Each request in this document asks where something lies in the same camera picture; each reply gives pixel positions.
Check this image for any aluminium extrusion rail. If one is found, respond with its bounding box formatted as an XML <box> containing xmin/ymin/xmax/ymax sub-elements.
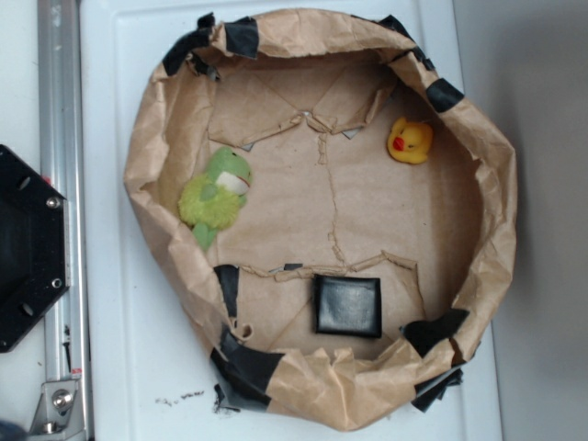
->
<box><xmin>37</xmin><ymin>1</ymin><xmax>95</xmax><ymax>440</ymax></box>

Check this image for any yellow rubber duck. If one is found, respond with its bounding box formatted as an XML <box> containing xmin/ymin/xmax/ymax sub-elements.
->
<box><xmin>387</xmin><ymin>117</ymin><xmax>434</xmax><ymax>164</ymax></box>

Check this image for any black square pad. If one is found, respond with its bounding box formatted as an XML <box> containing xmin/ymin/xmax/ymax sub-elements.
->
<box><xmin>312</xmin><ymin>275</ymin><xmax>382</xmax><ymax>338</ymax></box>

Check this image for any green plush animal toy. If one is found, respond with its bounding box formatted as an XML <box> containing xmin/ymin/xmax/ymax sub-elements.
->
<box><xmin>177</xmin><ymin>146</ymin><xmax>253</xmax><ymax>251</ymax></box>

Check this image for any brown paper bag bin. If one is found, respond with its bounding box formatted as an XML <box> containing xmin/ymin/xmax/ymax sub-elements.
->
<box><xmin>124</xmin><ymin>8</ymin><xmax>517</xmax><ymax>431</ymax></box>

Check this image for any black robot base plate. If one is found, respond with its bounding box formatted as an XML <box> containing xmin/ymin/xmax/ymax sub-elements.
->
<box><xmin>0</xmin><ymin>145</ymin><xmax>68</xmax><ymax>354</ymax></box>

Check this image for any metal corner bracket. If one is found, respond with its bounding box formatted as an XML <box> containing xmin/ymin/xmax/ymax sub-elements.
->
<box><xmin>28</xmin><ymin>379</ymin><xmax>87</xmax><ymax>441</ymax></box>

